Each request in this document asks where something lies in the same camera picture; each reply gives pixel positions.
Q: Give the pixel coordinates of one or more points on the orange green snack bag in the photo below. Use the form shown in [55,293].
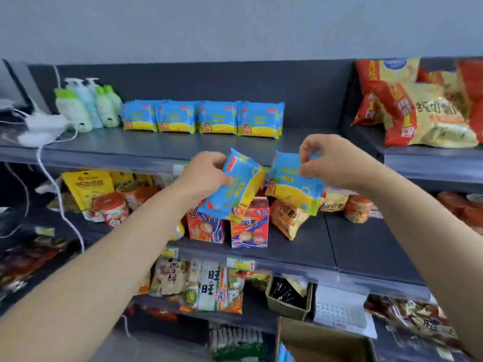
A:
[144,284]

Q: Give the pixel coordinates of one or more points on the person's right forearm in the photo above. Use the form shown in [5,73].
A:
[434,237]

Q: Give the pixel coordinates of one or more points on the brown gift snack bag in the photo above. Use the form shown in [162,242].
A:
[419,320]

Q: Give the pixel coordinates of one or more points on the white rice cracker multipack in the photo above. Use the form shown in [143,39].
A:
[211,288]

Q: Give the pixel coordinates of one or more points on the dark grey shelf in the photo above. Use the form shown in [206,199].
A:
[358,245]

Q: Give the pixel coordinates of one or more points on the orange lidded snack jar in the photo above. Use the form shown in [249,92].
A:
[358,209]

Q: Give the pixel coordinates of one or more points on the red yellow snack bag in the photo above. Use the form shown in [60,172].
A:
[258,279]

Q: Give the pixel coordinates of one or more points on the red white snack can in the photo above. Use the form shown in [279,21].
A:
[111,211]

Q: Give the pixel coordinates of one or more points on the green white wafer pack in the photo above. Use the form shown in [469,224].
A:
[236,343]

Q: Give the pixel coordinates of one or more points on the yellow plastic bottle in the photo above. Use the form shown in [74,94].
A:
[177,232]

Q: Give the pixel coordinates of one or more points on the person's left forearm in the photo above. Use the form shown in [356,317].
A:
[83,282]

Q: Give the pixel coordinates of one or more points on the beige woven basket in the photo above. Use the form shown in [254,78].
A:
[286,312]

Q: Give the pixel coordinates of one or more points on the beige rice cracker bag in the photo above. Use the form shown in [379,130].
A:
[170,277]

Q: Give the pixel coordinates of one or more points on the pile of red snack packets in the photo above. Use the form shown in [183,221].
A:
[26,263]

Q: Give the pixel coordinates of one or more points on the person's right hand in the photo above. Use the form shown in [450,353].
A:
[339,163]

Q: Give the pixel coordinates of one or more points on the yellow potato chip bag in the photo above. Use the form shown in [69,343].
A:
[288,220]

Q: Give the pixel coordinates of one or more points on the green yellow price tag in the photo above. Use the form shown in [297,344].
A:
[44,231]
[170,252]
[178,170]
[240,264]

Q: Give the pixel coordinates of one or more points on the beige sachet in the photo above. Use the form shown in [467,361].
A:
[298,284]

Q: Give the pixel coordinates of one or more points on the bundle of dark sachets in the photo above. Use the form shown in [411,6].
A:
[285,294]

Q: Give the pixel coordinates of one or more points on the white perforated plastic tray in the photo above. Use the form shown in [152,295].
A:
[341,311]

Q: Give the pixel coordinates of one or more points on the brown cardboard box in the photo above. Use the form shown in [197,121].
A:
[324,343]

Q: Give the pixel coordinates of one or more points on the red blue snack box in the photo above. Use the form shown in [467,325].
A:
[251,229]
[205,229]

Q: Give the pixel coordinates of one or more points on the person's left hand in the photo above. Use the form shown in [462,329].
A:
[202,177]

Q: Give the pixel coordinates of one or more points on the blue pump lotion bottle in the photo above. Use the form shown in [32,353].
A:
[88,105]
[92,84]

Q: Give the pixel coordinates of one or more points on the rows of blue wipe packets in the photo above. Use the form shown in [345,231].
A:
[219,118]

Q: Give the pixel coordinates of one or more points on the orange red snack packet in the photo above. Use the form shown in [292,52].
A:
[162,314]

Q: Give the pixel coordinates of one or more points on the large red yellow chip bag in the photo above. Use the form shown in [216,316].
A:
[471,82]
[426,116]
[369,79]

